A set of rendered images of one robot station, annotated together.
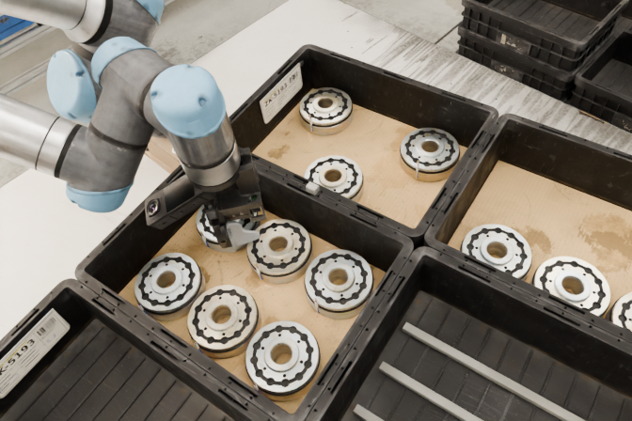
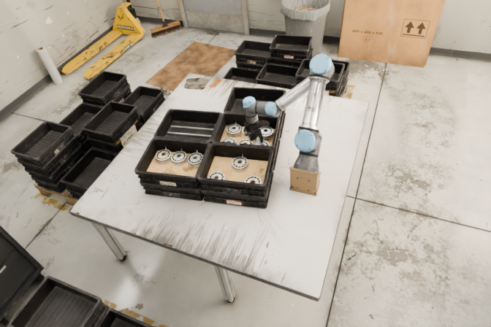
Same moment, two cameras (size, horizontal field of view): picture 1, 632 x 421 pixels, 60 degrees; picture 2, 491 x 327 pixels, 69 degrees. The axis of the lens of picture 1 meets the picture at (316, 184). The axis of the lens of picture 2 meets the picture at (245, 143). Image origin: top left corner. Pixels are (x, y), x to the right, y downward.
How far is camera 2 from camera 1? 2.26 m
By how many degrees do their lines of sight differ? 83
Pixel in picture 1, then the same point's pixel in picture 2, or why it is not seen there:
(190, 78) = (248, 100)
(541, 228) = (185, 171)
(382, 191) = (227, 168)
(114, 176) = not seen: hidden behind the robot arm
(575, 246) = (177, 170)
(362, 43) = (268, 259)
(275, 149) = (262, 171)
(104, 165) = not seen: hidden behind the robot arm
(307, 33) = (298, 258)
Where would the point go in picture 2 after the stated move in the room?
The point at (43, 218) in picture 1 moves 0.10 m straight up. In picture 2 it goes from (330, 154) to (332, 144)
